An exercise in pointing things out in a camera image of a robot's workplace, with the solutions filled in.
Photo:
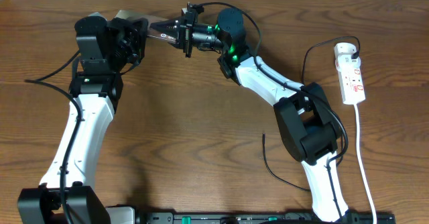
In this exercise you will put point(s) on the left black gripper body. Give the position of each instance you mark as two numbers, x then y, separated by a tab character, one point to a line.
127	45

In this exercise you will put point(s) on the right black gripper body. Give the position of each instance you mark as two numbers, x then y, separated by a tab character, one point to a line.
198	35

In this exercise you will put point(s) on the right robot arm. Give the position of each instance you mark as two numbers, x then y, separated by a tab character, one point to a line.
311	131

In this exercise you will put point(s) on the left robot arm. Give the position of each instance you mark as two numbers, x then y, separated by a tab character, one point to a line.
66	193

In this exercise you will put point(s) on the white USB charger adapter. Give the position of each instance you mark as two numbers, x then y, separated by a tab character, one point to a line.
345	48

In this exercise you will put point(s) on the white power strip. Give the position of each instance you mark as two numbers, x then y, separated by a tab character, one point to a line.
350	79

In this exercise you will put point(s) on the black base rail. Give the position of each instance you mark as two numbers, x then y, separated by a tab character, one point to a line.
241	218

